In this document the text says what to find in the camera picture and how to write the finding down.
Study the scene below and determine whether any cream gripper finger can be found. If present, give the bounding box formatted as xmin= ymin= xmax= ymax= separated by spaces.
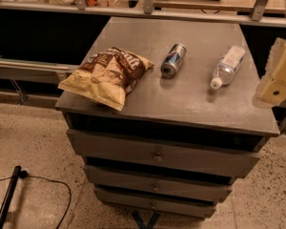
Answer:
xmin=252 ymin=37 xmax=286 ymax=109

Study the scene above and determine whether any brown chip bag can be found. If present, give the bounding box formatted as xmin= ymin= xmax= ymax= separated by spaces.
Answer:
xmin=58 ymin=47 xmax=153 ymax=111

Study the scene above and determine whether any clear plastic water bottle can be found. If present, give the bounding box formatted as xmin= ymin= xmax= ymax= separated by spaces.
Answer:
xmin=210 ymin=45 xmax=246 ymax=90

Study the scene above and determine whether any grey drawer cabinet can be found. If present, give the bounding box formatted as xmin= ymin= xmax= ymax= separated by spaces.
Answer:
xmin=56 ymin=17 xmax=279 ymax=207

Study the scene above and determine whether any blue silver soda can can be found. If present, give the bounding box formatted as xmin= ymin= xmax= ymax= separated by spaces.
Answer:
xmin=160 ymin=43 xmax=187 ymax=77

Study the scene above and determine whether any middle grey drawer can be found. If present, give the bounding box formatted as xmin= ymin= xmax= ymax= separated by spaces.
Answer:
xmin=84 ymin=165 xmax=232 ymax=203

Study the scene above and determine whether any grey drawer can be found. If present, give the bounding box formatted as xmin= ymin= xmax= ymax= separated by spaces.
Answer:
xmin=67 ymin=129 xmax=259 ymax=178
xmin=84 ymin=165 xmax=232 ymax=203
xmin=94 ymin=187 xmax=215 ymax=219

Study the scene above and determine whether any top grey drawer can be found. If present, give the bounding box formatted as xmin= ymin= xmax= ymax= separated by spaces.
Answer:
xmin=67 ymin=129 xmax=259 ymax=178

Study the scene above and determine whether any bottom grey drawer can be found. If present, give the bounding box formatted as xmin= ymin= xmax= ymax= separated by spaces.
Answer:
xmin=94 ymin=187 xmax=215 ymax=219

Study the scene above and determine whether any left metal ledge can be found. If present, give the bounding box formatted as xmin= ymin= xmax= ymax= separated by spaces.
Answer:
xmin=0 ymin=58 xmax=78 ymax=84

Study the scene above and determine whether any black pole on floor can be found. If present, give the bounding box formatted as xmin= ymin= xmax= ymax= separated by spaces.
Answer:
xmin=0 ymin=166 xmax=21 ymax=229

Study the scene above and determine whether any metal shelf rail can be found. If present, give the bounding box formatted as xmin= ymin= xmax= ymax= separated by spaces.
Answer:
xmin=0 ymin=0 xmax=286 ymax=28

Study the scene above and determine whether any black cable on floor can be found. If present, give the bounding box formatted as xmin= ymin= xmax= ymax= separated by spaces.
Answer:
xmin=0 ymin=174 xmax=72 ymax=229

